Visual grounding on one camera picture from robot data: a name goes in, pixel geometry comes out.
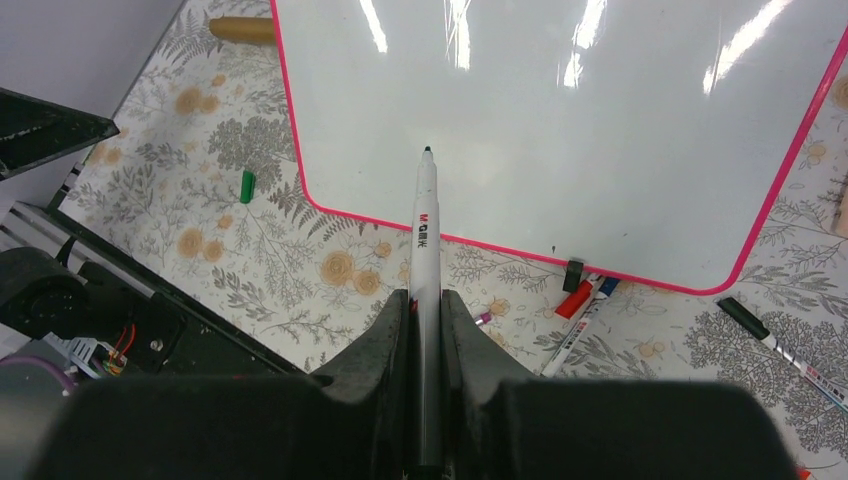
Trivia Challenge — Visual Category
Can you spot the floral table mat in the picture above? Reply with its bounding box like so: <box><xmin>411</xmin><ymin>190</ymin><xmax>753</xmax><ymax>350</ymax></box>
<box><xmin>60</xmin><ymin>1</ymin><xmax>847</xmax><ymax>479</ymax></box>

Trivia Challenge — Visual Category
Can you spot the blue marker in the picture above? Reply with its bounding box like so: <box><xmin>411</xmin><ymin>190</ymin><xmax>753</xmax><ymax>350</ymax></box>
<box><xmin>541</xmin><ymin>275</ymin><xmax>620</xmax><ymax>378</ymax></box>

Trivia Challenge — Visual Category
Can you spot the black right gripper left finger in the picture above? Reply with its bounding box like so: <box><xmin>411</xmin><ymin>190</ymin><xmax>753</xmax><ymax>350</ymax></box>
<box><xmin>27</xmin><ymin>290</ymin><xmax>408</xmax><ymax>479</ymax></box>

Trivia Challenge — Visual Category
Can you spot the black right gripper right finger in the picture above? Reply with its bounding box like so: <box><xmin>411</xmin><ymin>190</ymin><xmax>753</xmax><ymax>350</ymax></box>
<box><xmin>441</xmin><ymin>290</ymin><xmax>799</xmax><ymax>479</ymax></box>

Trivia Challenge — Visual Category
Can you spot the black marker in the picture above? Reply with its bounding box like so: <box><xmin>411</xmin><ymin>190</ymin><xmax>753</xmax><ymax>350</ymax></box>
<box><xmin>716</xmin><ymin>297</ymin><xmax>847</xmax><ymax>414</ymax></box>

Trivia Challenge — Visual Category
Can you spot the purple marker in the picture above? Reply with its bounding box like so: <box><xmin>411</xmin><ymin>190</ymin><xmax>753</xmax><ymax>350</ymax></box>
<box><xmin>474</xmin><ymin>312</ymin><xmax>493</xmax><ymax>326</ymax></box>

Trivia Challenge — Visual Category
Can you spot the red marker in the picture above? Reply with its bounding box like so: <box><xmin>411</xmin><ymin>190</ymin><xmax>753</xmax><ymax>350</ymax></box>
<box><xmin>555</xmin><ymin>274</ymin><xmax>602</xmax><ymax>319</ymax></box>

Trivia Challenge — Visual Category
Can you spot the pink framed whiteboard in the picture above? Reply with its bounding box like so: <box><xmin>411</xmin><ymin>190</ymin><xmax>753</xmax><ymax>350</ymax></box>
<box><xmin>272</xmin><ymin>1</ymin><xmax>847</xmax><ymax>295</ymax></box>

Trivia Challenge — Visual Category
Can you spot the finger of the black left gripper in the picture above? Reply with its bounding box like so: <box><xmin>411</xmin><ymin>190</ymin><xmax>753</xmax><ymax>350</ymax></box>
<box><xmin>1</xmin><ymin>88</ymin><xmax>119</xmax><ymax>180</ymax></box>

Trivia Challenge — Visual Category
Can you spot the green marker cap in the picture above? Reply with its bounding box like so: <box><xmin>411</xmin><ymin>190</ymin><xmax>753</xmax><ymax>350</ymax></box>
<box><xmin>239</xmin><ymin>170</ymin><xmax>256</xmax><ymax>204</ymax></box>

